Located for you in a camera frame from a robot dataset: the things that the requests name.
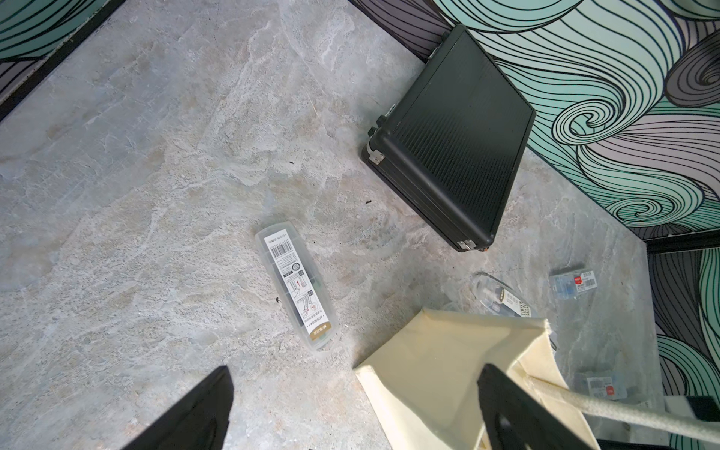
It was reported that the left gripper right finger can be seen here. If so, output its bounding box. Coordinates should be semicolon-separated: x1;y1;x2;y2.
477;364;590;450

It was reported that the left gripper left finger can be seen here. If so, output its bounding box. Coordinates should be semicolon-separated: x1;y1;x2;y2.
125;366;234;450

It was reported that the cream canvas tote bag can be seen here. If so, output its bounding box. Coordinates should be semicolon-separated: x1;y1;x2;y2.
354;309;719;449

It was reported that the clear compass case brown label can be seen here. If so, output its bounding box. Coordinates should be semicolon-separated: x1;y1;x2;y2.
471;272;536;318

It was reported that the small lead box near right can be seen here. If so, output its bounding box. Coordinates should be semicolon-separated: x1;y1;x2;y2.
575;370;628;401

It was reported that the small lead box red label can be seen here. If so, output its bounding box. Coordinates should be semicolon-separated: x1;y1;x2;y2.
549;269;597;299

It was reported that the black ribbed carrying case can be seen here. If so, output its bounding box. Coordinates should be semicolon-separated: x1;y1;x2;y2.
360;24;536;252

